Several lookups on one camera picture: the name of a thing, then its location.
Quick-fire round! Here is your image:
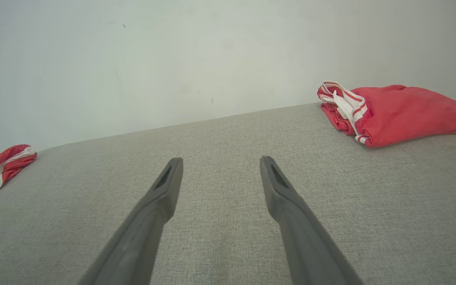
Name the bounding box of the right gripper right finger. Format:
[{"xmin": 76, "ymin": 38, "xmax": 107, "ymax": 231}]
[{"xmin": 260, "ymin": 156, "xmax": 365, "ymax": 285}]

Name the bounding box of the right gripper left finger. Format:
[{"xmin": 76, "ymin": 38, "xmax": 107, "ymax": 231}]
[{"xmin": 78, "ymin": 158, "xmax": 184, "ymax": 285}]

